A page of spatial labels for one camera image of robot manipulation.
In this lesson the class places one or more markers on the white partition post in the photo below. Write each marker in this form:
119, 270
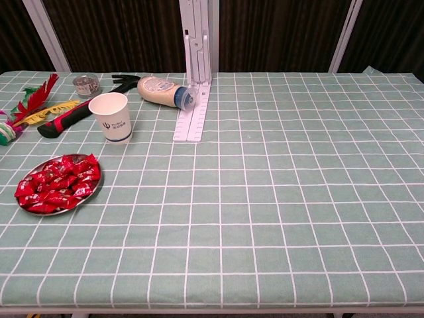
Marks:
212, 33
344, 33
46, 33

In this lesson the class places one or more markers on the mayonnaise squeeze bottle blue cap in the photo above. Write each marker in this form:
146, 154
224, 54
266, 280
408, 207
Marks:
155, 87

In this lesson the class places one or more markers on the green checked tablecloth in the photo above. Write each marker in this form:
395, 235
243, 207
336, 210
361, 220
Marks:
265, 198

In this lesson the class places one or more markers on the white paper cup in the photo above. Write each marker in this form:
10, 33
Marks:
114, 126

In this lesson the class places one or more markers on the small clear jar of clips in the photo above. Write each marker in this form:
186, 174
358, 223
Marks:
86, 86

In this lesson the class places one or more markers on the red black claw hammer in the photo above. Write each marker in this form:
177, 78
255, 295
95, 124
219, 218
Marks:
66, 121

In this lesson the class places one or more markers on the dark brown curtain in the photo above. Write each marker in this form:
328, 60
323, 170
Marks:
281, 33
16, 33
116, 33
391, 33

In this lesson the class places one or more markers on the round metal plate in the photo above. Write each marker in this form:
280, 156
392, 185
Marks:
95, 191

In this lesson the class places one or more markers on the colourful feather shuttlecock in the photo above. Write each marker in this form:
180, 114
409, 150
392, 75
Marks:
36, 94

